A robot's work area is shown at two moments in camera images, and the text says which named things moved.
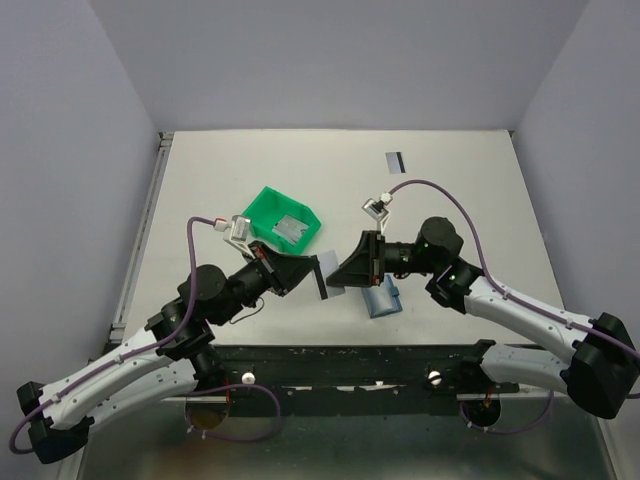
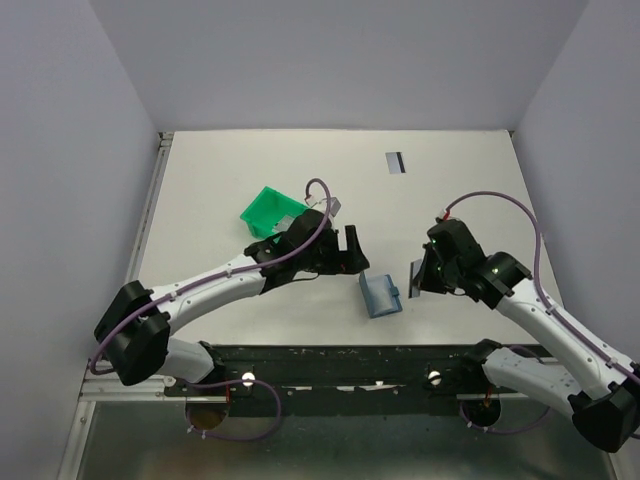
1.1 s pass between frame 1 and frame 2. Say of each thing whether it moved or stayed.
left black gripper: moved
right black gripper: moved
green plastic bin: stayed
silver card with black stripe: moved
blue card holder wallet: stayed
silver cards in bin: stayed
